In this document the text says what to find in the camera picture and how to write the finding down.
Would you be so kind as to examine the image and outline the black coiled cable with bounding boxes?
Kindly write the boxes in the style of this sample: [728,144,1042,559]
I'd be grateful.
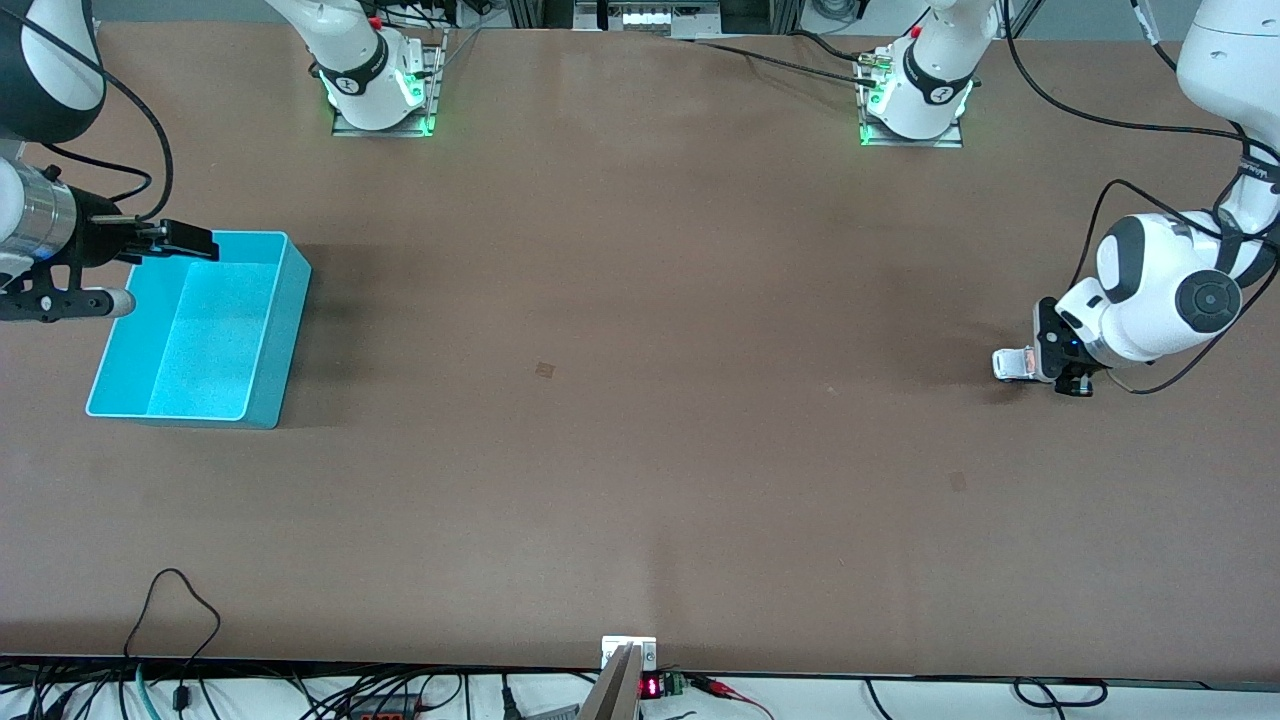
[865,678,1109,720]

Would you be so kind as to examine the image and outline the thin black looped cable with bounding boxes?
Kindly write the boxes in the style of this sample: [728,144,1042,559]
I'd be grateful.
[123,568,222,711]

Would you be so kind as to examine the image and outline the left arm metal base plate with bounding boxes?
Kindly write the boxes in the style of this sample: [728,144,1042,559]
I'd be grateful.
[858,45,964,149]

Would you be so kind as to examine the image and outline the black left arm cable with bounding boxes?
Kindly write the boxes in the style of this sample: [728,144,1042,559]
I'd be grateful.
[1000,0,1280,396]

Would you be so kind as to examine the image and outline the aluminium frame posts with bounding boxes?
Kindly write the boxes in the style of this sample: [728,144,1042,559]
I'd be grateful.
[505,0,576,29]

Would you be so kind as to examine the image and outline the white lit control box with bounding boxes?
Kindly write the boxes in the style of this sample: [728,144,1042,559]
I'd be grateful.
[573,0,723,39]

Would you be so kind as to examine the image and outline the red clip lead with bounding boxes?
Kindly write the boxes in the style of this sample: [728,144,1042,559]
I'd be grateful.
[690,675,776,720]

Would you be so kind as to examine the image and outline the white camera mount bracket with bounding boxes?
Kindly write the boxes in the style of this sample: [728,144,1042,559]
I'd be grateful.
[601,636,658,671]

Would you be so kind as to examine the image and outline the black cable to arm base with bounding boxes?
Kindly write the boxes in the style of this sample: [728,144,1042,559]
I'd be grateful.
[665,30,886,91]

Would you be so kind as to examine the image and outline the grey metal camera post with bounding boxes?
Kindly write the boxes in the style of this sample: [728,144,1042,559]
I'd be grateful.
[578,643,641,720]

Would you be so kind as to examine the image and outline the black cable bundle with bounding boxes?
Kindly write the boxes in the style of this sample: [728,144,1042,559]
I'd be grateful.
[0,660,471,720]

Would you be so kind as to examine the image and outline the white toy jeep black roof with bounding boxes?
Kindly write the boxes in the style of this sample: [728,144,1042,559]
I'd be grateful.
[992,345,1041,383]

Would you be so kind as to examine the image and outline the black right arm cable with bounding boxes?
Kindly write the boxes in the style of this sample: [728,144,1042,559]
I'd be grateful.
[0,5,176,223]

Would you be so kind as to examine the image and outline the teal plastic bin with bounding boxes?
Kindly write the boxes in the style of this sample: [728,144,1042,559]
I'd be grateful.
[85,230,312,430]

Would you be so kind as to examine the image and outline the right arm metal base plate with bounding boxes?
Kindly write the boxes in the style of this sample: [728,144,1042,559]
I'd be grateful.
[332,30,448,138]

